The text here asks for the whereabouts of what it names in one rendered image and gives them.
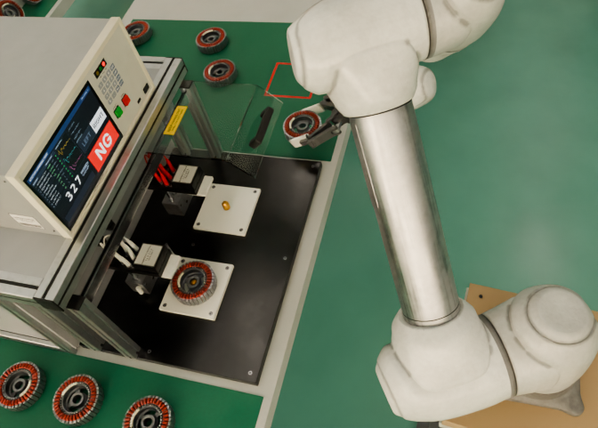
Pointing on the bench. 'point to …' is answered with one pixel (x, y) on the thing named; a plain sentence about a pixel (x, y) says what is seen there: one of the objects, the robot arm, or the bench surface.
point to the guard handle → (262, 127)
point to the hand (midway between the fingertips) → (303, 126)
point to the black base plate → (146, 327)
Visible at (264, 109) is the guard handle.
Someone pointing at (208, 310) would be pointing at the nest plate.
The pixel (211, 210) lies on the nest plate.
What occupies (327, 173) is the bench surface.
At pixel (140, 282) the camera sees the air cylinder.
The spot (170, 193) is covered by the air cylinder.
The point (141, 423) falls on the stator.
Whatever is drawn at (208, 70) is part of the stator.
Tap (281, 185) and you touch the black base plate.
